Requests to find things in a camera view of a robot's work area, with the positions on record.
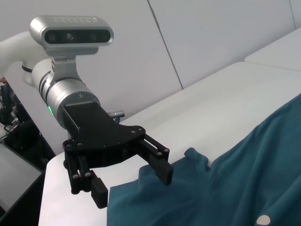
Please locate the grey side cabinet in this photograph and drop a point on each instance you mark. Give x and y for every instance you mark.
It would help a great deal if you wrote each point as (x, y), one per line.
(16, 179)

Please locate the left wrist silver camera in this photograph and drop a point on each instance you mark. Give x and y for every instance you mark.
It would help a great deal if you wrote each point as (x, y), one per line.
(70, 36)

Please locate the operator bare hand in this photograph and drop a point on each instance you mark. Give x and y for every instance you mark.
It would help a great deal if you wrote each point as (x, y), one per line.
(2, 80)

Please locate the teal blue printed t-shirt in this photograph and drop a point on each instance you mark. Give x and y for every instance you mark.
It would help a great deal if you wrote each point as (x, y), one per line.
(211, 188)

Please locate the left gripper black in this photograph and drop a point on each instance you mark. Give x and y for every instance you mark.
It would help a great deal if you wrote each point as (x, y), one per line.
(94, 131)

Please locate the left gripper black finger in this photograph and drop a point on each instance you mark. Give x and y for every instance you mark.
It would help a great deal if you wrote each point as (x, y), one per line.
(162, 169)

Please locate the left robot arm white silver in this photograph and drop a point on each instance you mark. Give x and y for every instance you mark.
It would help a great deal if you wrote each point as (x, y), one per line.
(68, 96)

